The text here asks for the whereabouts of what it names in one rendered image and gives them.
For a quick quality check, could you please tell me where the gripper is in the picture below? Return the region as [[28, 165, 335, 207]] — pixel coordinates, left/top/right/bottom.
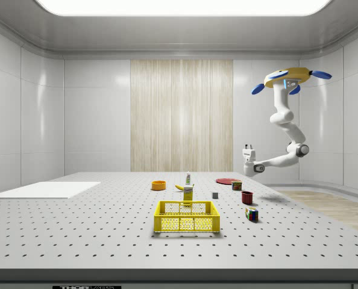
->
[[242, 143, 256, 158]]

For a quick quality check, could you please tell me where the red mug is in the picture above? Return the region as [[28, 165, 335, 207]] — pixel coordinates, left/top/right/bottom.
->
[[241, 190, 255, 205]]

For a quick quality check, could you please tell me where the puzzle cube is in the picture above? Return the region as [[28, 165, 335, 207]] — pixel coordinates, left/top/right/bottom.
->
[[245, 207, 259, 223]]

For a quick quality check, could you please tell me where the yellow and white box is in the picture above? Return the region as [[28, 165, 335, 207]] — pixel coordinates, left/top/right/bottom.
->
[[183, 185, 195, 208]]

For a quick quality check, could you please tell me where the drone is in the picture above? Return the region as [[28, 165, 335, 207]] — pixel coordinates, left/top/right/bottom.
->
[[251, 66, 333, 96]]

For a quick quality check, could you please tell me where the yellow basket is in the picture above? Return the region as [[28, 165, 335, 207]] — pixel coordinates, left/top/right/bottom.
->
[[154, 200, 221, 234]]

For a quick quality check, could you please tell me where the white board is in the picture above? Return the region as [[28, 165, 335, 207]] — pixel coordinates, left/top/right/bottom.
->
[[0, 181, 102, 199]]

